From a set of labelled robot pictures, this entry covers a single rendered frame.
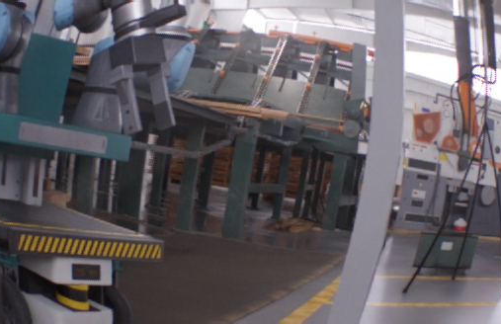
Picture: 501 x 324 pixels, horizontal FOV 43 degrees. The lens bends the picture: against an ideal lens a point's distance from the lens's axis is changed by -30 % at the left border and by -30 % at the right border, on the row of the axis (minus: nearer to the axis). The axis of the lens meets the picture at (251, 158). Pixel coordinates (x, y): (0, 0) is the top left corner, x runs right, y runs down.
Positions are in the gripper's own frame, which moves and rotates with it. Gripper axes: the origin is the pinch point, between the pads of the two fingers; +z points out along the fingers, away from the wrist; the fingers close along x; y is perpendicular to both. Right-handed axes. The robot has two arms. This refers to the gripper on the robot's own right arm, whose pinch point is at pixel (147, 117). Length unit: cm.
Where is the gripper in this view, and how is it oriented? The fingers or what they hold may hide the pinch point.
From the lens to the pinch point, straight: 125.1
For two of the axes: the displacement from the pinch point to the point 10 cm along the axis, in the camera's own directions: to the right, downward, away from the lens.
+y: -9.2, 2.6, 3.0
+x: -2.9, 0.8, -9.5
